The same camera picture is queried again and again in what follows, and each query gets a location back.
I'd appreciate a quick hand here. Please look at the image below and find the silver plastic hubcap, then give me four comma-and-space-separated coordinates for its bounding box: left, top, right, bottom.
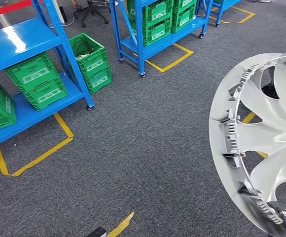
208, 50, 286, 237

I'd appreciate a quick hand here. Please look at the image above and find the blue metal shelf rack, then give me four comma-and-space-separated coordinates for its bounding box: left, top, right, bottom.
109, 0, 214, 78
0, 0, 95, 152
197, 0, 242, 27

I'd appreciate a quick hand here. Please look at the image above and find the black office chair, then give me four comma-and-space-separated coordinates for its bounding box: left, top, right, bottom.
72, 0, 109, 29

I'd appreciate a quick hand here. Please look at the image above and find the black power strip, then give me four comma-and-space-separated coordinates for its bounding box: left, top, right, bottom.
58, 4, 69, 25

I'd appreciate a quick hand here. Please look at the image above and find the red barrier belt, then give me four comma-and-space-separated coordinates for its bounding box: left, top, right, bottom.
0, 0, 33, 20

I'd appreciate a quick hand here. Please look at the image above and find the yellow floor tape frame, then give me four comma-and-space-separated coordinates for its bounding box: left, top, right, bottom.
0, 113, 74, 177
106, 211, 135, 237

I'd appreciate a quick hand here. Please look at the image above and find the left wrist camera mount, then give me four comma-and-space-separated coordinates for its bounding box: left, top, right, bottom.
86, 227, 107, 237

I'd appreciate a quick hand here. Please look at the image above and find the black cable coil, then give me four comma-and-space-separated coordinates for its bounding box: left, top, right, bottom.
72, 37, 95, 60

